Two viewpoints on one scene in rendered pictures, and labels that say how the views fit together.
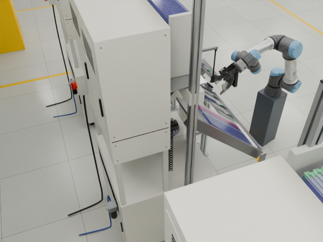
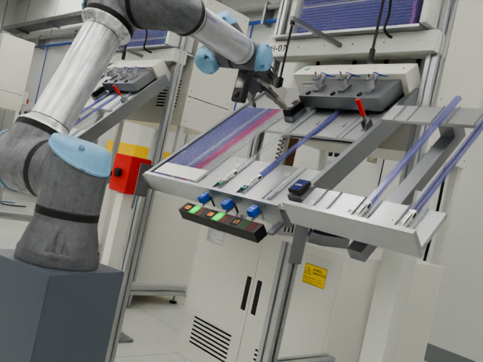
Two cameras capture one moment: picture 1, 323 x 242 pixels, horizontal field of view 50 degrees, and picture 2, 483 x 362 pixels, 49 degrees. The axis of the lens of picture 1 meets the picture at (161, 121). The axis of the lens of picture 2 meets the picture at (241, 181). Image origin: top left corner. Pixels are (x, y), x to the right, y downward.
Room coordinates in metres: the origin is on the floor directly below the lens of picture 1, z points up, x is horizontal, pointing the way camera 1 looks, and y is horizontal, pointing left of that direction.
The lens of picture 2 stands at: (3.41, -1.08, 0.76)
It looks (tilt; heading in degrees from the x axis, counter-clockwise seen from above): 0 degrees down; 157
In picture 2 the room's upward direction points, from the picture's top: 12 degrees clockwise
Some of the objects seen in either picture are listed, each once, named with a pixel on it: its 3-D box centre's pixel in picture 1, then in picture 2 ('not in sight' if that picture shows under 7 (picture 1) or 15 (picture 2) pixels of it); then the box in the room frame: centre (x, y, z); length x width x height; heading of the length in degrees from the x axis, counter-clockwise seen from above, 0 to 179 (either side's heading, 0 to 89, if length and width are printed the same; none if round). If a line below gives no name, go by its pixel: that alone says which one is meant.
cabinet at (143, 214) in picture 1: (153, 180); (305, 316); (1.63, 0.07, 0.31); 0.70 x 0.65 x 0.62; 20
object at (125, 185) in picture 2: not in sight; (114, 245); (1.11, -0.61, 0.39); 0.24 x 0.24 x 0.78; 20
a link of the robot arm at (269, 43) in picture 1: (258, 48); (213, 31); (2.15, -0.70, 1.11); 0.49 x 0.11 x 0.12; 128
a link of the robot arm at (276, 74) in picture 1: (277, 77); (73, 172); (2.37, -0.97, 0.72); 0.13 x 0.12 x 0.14; 38
